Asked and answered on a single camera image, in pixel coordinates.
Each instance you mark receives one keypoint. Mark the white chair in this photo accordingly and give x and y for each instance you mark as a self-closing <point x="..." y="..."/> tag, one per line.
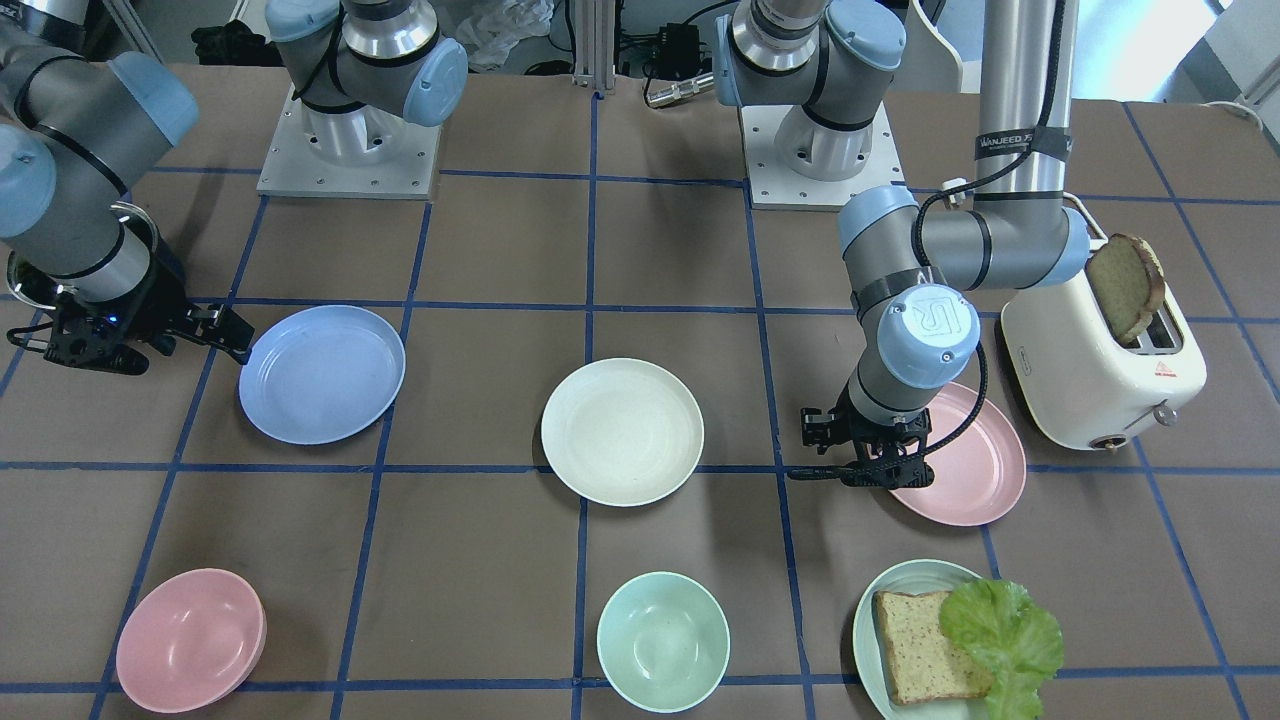
<point x="929" y="62"/>

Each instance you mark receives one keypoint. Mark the green plate with food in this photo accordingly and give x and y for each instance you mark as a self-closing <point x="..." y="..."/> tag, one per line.
<point x="870" y="651"/>

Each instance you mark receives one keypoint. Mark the green bowl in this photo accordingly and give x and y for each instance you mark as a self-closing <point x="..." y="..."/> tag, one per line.
<point x="663" y="642"/>

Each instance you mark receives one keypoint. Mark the cream white plate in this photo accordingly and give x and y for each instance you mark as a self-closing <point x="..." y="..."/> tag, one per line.
<point x="622" y="432"/>

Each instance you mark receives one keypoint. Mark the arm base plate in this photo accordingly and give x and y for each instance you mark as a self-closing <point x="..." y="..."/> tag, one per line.
<point x="796" y="165"/>
<point x="365" y="154"/>

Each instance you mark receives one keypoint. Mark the pink bowl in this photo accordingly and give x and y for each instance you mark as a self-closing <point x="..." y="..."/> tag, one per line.
<point x="191" y="641"/>

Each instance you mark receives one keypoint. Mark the blue plate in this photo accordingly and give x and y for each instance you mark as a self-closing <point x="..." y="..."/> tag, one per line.
<point x="322" y="375"/>

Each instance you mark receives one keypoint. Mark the white toaster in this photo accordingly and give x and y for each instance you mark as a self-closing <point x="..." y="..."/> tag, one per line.
<point x="1083" y="389"/>

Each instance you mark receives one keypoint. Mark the green lettuce leaf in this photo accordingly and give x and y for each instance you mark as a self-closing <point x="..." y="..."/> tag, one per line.
<point x="999" y="626"/>

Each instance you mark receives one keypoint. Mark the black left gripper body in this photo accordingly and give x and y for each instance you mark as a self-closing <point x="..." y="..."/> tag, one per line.
<point x="818" y="427"/>

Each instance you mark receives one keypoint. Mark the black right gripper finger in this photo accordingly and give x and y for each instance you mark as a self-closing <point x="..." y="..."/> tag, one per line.
<point x="197" y="316"/>
<point x="233" y="336"/>

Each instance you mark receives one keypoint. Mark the toast slice in toaster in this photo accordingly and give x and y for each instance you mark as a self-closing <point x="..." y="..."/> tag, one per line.
<point x="1128" y="284"/>

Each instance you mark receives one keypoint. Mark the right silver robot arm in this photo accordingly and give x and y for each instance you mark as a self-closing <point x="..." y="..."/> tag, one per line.
<point x="80" y="134"/>

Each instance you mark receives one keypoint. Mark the pink plate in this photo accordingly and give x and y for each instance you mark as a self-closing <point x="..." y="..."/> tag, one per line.
<point x="978" y="478"/>

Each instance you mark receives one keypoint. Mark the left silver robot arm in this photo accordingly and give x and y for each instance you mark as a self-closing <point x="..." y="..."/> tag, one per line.
<point x="910" y="262"/>

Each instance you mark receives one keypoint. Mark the bread slice on plate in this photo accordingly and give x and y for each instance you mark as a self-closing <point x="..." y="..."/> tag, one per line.
<point x="923" y="664"/>

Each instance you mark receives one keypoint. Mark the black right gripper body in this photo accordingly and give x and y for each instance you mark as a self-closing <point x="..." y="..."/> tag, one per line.
<point x="163" y="297"/>

